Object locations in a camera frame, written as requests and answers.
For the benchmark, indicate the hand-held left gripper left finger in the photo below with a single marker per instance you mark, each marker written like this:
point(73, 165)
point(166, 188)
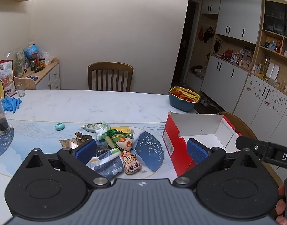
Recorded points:
point(85, 150)

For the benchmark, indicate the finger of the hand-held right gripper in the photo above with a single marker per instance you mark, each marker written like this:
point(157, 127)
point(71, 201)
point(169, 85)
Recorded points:
point(245, 142)

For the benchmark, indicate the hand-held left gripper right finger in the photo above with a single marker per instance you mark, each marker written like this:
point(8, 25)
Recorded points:
point(197, 151)

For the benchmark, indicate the gold foil packet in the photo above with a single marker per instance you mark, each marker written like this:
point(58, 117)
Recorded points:
point(69, 142)

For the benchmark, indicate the grey-green correction tape dispenser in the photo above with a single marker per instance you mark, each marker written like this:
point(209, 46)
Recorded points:
point(90, 127)

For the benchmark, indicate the red shoebox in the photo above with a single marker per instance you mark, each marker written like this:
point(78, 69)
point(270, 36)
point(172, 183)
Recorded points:
point(173, 145)

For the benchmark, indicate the white and blue packet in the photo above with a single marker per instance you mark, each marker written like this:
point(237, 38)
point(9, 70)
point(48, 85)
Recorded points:
point(108, 166)

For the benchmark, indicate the small teal plastic gadget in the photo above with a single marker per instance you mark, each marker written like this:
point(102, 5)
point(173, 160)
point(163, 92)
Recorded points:
point(59, 126)

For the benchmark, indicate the small yellow box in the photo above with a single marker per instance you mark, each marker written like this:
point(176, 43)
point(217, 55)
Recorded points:
point(122, 129)

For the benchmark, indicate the person's right hand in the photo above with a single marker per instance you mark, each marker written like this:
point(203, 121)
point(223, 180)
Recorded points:
point(280, 207)

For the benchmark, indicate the wooden chair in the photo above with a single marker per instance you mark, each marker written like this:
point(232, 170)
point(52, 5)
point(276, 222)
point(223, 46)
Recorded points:
point(241, 126)
point(110, 68)

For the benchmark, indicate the light blue table mat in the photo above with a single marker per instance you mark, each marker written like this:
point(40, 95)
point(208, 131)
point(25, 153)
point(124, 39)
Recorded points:
point(40, 140)

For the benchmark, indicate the blue bowl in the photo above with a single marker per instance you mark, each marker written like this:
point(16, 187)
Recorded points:
point(180, 106)

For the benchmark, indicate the pair of light sneakers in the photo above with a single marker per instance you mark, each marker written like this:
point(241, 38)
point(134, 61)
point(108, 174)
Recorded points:
point(205, 102)

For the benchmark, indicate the yellow colander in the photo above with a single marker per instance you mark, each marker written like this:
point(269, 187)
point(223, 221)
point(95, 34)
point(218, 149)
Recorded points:
point(192, 97)

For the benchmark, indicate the pile of strawberries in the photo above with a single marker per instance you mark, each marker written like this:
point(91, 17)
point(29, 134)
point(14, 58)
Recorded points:
point(180, 95)

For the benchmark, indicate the white box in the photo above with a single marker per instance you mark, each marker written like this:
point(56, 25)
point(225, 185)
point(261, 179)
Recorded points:
point(273, 71)

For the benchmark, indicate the yellow bottle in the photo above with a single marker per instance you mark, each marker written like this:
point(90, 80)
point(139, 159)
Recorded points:
point(265, 67)

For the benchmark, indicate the white sideboard with wooden top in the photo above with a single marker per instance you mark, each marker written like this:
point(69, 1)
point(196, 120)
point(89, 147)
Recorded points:
point(49, 76)

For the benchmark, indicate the blue rubber gloves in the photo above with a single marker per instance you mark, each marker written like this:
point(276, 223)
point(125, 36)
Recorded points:
point(11, 104)

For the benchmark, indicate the clear drinking glass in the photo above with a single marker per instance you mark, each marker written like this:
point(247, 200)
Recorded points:
point(21, 90)

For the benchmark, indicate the curved wooden board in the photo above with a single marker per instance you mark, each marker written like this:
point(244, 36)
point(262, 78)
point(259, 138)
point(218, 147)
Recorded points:
point(26, 83)

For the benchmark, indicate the red teapot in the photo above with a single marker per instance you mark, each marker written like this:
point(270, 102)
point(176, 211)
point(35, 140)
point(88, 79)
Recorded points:
point(228, 52)

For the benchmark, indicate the black and yellow screwdriver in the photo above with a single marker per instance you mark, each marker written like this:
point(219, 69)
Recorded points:
point(38, 69)

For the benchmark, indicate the orange glass jar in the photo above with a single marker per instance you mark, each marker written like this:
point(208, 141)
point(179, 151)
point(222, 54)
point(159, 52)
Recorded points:
point(42, 62)

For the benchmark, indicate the clear plastic bag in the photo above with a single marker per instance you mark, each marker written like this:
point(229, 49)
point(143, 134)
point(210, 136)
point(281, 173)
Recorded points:
point(47, 56)

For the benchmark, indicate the dark glass jar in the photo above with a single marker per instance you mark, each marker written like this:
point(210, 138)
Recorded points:
point(33, 63)

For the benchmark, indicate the dark patterned hanging bag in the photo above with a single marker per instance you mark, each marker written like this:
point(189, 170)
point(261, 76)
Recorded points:
point(217, 45)

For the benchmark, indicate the clear packet with plants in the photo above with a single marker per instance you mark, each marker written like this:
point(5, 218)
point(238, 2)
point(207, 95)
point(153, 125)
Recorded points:
point(19, 63)

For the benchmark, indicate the red snack bag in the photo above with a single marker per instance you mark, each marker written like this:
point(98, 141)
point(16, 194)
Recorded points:
point(5, 75)

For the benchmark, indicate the dark door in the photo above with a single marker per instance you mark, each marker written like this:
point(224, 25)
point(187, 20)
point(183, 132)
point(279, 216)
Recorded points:
point(183, 42)

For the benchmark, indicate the blue globe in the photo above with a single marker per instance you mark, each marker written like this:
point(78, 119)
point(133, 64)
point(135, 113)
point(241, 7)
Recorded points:
point(32, 51)

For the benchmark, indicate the black hanging bag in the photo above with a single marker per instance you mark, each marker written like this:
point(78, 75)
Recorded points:
point(208, 34)

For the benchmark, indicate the red hanging bag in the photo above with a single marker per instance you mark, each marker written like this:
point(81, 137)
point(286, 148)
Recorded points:
point(200, 34)

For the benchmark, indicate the white and wood cabinet unit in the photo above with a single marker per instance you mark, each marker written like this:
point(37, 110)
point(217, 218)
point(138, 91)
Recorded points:
point(237, 16)

